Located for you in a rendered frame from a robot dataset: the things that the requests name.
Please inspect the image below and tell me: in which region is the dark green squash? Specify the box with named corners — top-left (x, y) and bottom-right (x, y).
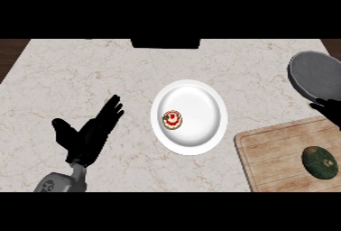
top-left (301, 145), bottom-right (340, 180)

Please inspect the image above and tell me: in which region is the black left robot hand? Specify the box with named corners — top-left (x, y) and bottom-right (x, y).
top-left (50, 94), bottom-right (126, 168)

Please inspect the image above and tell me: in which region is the wooden cutting board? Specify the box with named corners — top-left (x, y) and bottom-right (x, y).
top-left (233, 115), bottom-right (341, 193)

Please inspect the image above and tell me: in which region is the grey round pan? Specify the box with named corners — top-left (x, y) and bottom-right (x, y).
top-left (287, 51), bottom-right (341, 104)

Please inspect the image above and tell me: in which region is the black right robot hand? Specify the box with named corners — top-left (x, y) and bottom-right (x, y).
top-left (307, 98), bottom-right (341, 131)

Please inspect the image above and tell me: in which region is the white round plate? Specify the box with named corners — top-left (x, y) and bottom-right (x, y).
top-left (149, 79), bottom-right (229, 156)

